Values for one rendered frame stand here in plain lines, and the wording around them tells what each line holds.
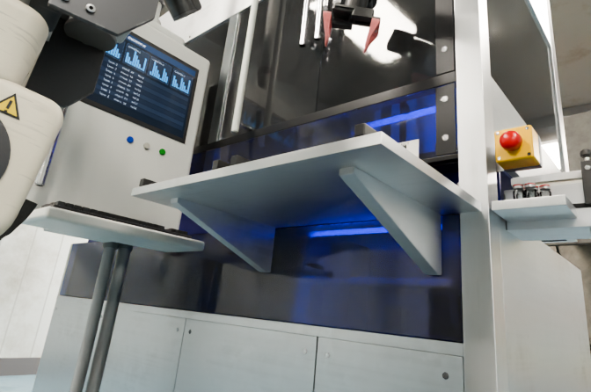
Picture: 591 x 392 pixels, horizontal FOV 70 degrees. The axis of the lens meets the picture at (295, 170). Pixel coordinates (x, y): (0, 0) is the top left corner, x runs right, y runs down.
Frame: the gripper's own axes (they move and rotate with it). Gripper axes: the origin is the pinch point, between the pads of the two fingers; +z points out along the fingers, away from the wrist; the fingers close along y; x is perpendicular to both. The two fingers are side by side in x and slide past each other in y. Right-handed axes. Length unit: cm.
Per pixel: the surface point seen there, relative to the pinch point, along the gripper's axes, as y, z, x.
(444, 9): -22.0, -17.4, -3.9
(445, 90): -25.6, 6.1, -2.1
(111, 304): 58, 80, -42
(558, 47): -174, -235, -323
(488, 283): -39, 49, 5
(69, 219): 53, 57, 1
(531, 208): -44, 33, 8
